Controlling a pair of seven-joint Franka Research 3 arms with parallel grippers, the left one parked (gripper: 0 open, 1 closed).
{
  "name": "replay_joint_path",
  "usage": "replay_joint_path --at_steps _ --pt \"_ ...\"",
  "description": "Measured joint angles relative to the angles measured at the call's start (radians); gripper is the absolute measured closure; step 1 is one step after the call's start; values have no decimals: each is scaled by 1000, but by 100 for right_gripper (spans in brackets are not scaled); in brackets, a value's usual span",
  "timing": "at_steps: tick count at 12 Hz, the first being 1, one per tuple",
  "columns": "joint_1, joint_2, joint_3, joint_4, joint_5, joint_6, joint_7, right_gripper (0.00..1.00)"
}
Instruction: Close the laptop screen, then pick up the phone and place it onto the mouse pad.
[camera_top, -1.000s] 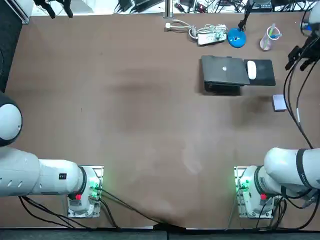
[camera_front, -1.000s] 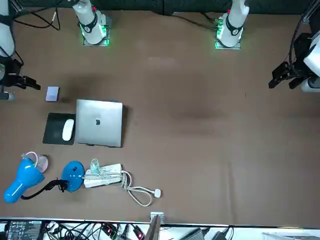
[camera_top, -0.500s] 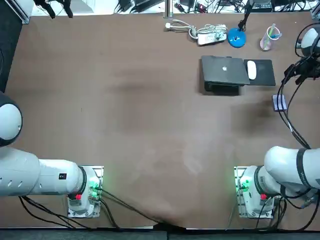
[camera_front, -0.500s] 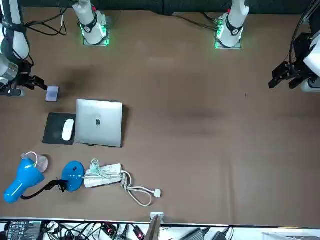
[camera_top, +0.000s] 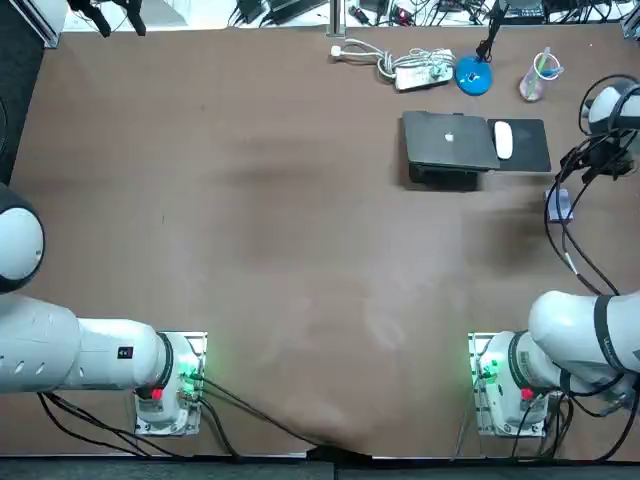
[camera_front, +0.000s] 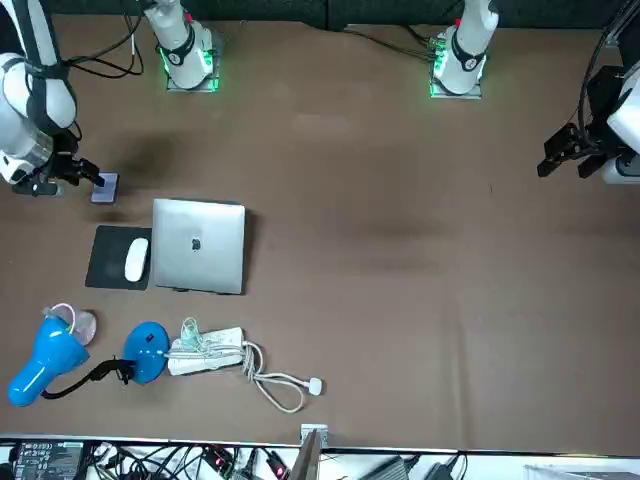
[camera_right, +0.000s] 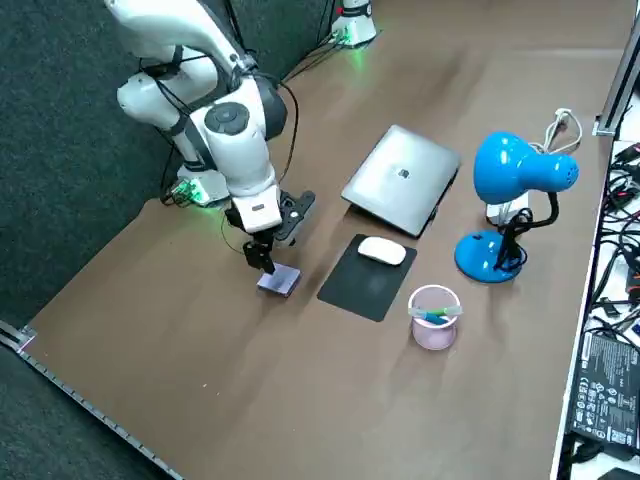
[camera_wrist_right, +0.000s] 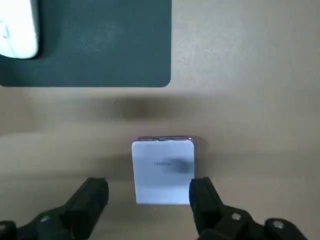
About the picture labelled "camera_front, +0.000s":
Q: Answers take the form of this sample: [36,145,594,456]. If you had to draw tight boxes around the black base cables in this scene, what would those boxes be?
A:
[58,9,151,80]
[343,22,442,64]

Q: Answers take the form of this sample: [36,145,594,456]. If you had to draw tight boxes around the white computer mouse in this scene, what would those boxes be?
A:
[123,237,150,283]

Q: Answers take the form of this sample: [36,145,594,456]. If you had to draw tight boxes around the small black power adapter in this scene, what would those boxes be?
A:
[423,452,467,480]

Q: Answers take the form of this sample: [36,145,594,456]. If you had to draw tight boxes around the black left base cables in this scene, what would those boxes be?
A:
[343,22,442,64]

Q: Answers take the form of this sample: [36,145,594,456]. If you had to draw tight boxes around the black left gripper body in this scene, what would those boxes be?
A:
[579,64,626,166]

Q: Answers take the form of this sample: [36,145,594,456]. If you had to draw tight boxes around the white cable with plug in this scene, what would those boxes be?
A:
[241,339,326,414]

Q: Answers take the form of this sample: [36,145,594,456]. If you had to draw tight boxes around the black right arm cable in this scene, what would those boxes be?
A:
[9,0,81,146]

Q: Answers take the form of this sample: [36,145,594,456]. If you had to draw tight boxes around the black labelled power brick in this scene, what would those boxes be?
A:
[8,438,87,480]

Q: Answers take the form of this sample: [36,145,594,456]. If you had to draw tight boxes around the black right base cables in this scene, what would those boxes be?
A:
[58,9,151,80]

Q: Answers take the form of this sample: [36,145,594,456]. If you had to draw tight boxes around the lilac phone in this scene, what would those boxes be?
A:
[90,172,122,205]

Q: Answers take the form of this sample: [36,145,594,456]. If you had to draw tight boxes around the blue desk lamp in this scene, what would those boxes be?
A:
[7,313,172,409]

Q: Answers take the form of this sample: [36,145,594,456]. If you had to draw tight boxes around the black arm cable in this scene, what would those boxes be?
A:
[9,0,81,146]
[578,0,640,151]

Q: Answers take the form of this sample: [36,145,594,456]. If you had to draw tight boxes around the black mouse pad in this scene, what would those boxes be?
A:
[84,224,155,291]

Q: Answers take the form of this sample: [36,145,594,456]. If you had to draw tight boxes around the large black power adapter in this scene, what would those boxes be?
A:
[357,453,417,480]

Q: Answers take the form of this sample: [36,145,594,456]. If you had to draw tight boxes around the translucent green plug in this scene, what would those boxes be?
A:
[179,316,202,351]

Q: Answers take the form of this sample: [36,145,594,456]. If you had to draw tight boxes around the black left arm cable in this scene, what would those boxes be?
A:
[578,0,640,151]

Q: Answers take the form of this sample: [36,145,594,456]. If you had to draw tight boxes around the aluminium post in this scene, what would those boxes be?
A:
[291,422,330,480]

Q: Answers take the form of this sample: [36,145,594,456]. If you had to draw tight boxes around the pink translucent cup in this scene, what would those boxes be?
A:
[42,302,99,347]

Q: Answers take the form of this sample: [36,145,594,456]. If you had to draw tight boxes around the black device with red light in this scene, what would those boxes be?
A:
[267,451,292,479]
[205,446,236,474]

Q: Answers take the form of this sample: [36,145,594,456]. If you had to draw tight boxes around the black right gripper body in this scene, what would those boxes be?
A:
[34,130,81,174]

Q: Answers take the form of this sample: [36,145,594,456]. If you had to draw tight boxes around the tangled black cables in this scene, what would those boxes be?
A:
[89,442,301,480]

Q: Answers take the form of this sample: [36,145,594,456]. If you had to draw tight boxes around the grey laptop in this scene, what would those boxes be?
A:
[151,197,247,296]

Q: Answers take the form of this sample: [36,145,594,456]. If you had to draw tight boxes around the white power strip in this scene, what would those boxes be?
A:
[166,326,249,377]

